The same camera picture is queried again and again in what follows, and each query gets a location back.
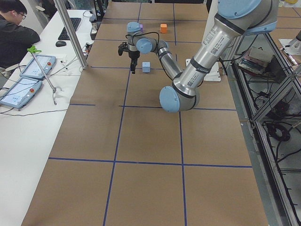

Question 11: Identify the aluminium frame post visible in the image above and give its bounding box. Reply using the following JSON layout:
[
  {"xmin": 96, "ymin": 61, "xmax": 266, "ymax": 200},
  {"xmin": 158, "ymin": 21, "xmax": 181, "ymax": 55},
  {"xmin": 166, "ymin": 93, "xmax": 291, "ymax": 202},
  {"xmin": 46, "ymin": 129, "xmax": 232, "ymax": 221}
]
[{"xmin": 54, "ymin": 0, "xmax": 87, "ymax": 69}]

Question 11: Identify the black computer mouse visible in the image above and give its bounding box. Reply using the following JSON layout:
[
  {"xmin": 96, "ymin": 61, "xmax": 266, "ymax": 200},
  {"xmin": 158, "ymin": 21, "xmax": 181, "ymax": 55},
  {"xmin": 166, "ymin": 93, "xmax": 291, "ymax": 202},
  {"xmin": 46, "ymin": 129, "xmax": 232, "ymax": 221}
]
[{"xmin": 55, "ymin": 40, "xmax": 67, "ymax": 47}]

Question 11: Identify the seated person in black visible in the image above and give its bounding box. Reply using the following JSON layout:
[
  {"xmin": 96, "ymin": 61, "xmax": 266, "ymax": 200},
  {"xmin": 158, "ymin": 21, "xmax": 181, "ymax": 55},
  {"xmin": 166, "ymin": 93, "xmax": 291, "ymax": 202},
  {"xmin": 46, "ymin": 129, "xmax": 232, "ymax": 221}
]
[{"xmin": 0, "ymin": 0, "xmax": 40, "ymax": 68}]

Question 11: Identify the upper teach pendant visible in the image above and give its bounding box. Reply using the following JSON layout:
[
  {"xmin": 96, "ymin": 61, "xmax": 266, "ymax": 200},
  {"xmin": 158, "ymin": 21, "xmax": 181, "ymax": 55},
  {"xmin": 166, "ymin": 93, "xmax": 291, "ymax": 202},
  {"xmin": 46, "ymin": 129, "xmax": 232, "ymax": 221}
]
[{"xmin": 20, "ymin": 55, "xmax": 56, "ymax": 80}]

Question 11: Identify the black keyboard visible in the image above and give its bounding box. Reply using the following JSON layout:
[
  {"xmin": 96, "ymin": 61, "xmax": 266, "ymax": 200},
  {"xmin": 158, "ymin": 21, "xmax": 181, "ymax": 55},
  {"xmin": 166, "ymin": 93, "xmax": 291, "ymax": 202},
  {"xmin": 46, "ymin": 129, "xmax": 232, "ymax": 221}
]
[{"xmin": 57, "ymin": 17, "xmax": 82, "ymax": 40}]

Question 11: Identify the teach pendant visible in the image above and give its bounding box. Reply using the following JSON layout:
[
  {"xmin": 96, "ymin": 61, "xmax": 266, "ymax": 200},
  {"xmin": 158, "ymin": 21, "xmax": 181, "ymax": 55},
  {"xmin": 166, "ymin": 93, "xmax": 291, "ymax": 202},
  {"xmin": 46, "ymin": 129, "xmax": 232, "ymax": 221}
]
[
  {"xmin": 20, "ymin": 55, "xmax": 56, "ymax": 80},
  {"xmin": 0, "ymin": 77, "xmax": 43, "ymax": 109}
]

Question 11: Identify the lower teach pendant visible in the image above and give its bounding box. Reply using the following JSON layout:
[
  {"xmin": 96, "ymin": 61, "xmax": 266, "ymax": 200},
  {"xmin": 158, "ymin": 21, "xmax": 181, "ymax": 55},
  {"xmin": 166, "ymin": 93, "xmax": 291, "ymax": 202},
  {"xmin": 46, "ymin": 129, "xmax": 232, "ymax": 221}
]
[{"xmin": 0, "ymin": 77, "xmax": 43, "ymax": 109}]

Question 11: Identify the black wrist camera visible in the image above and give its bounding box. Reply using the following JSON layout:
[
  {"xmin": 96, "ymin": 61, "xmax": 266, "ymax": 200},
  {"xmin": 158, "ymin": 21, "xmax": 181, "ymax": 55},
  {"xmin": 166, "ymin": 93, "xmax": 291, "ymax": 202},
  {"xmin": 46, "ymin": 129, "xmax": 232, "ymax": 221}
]
[{"xmin": 118, "ymin": 41, "xmax": 128, "ymax": 56}]

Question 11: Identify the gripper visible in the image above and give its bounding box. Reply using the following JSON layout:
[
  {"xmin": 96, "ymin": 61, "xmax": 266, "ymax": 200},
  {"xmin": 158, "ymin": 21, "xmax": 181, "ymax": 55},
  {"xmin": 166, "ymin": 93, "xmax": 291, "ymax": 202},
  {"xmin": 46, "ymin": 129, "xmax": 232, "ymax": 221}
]
[{"xmin": 128, "ymin": 51, "xmax": 140, "ymax": 74}]

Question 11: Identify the stack of books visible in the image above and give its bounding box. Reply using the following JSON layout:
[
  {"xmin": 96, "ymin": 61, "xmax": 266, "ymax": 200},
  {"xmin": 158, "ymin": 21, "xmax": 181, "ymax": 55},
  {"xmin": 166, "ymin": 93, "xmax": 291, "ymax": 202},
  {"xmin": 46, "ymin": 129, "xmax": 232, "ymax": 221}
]
[{"xmin": 238, "ymin": 47, "xmax": 273, "ymax": 74}]

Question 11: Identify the orange foam block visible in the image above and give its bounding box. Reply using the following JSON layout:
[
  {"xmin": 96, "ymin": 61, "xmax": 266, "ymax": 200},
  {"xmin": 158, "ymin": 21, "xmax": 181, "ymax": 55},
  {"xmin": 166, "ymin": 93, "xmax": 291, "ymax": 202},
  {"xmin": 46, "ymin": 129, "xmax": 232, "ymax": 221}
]
[{"xmin": 160, "ymin": 24, "xmax": 168, "ymax": 33}]

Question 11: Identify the purple foam block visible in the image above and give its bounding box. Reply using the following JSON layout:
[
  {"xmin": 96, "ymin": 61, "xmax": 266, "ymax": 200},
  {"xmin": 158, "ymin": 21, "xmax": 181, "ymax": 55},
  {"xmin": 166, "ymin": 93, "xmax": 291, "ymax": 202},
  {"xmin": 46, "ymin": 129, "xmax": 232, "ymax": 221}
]
[{"xmin": 139, "ymin": 24, "xmax": 143, "ymax": 33}]

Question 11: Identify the green handled reacher grabber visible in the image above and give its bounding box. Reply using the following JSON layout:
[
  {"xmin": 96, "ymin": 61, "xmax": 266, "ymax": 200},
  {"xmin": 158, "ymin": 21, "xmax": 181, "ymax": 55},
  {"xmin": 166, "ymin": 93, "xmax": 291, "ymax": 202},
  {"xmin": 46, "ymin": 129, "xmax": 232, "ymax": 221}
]
[{"xmin": 27, "ymin": 45, "xmax": 63, "ymax": 105}]

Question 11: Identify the brown paper table cover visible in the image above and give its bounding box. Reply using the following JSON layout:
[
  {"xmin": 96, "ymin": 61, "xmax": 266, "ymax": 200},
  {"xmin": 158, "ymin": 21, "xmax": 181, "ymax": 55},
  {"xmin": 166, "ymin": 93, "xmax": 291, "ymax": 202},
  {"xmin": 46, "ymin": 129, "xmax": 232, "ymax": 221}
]
[{"xmin": 22, "ymin": 2, "xmax": 268, "ymax": 226}]

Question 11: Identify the blue foam block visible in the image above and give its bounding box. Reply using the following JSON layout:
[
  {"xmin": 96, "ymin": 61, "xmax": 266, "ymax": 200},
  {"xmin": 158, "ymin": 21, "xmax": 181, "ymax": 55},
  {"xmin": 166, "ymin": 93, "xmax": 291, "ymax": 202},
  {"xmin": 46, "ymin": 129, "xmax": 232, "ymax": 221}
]
[{"xmin": 142, "ymin": 62, "xmax": 151, "ymax": 73}]

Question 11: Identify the silver metal cup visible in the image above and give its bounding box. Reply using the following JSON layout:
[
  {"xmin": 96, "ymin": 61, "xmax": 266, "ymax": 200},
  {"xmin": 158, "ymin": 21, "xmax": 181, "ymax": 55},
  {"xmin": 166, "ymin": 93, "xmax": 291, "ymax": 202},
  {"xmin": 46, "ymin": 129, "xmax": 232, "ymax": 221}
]
[{"xmin": 91, "ymin": 22, "xmax": 98, "ymax": 34}]

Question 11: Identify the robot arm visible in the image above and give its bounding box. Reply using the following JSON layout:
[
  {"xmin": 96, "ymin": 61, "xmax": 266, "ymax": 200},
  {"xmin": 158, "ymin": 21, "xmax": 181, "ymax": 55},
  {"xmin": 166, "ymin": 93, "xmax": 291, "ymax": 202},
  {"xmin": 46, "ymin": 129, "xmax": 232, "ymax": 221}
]
[{"xmin": 118, "ymin": 0, "xmax": 278, "ymax": 113}]

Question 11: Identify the white camera mast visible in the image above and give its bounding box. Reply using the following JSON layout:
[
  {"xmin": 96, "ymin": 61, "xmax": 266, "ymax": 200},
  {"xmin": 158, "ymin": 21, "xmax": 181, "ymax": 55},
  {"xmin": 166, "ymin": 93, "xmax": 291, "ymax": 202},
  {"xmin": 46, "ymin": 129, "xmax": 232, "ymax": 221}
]
[{"xmin": 181, "ymin": 0, "xmax": 221, "ymax": 87}]

